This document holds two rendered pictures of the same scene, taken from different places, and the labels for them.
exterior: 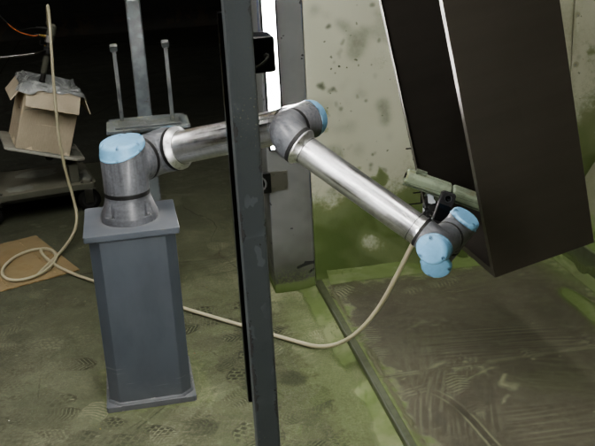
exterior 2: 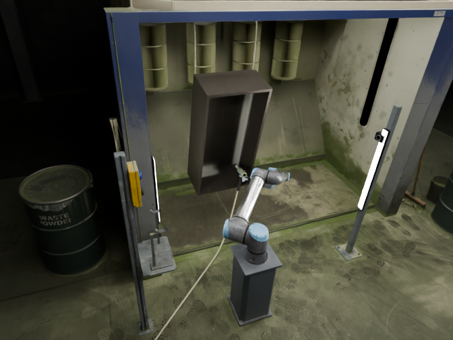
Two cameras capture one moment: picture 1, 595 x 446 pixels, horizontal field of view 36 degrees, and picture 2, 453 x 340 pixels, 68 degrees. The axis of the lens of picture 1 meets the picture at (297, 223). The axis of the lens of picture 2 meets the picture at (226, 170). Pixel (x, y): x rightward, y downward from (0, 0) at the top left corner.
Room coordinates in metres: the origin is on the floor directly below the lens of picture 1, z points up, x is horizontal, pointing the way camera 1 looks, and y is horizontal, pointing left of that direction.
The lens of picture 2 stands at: (3.56, 2.29, 2.60)
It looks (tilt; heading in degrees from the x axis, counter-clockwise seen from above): 33 degrees down; 258
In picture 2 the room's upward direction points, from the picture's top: 3 degrees clockwise
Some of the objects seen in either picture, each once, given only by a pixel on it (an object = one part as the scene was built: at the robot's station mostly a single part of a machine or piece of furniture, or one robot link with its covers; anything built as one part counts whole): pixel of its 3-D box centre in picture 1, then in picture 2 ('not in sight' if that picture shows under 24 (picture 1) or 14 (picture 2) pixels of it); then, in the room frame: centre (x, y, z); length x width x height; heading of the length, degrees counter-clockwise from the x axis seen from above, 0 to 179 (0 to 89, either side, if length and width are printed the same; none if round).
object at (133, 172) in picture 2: not in sight; (134, 184); (3.75, 0.61, 1.42); 0.12 x 0.06 x 0.26; 100
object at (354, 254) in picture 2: not in sight; (348, 251); (1.72, 0.09, 0.01); 0.20 x 0.20 x 0.01; 10
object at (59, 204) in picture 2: not in sight; (67, 220); (4.48, -0.28, 0.44); 0.59 x 0.58 x 0.89; 171
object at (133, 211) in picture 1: (128, 203); (256, 250); (2.92, 0.56, 0.69); 0.19 x 0.19 x 0.10
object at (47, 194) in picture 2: not in sight; (56, 183); (4.49, -0.28, 0.86); 0.54 x 0.54 x 0.01
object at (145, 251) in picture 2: (147, 123); (156, 256); (3.67, 0.59, 0.78); 0.31 x 0.23 x 0.01; 100
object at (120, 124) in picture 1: (142, 83); (157, 237); (3.65, 0.58, 0.95); 0.26 x 0.15 x 0.32; 100
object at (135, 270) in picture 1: (140, 303); (252, 282); (2.92, 0.56, 0.32); 0.31 x 0.31 x 0.64; 10
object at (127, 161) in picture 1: (125, 163); (257, 237); (2.92, 0.55, 0.83); 0.17 x 0.15 x 0.18; 148
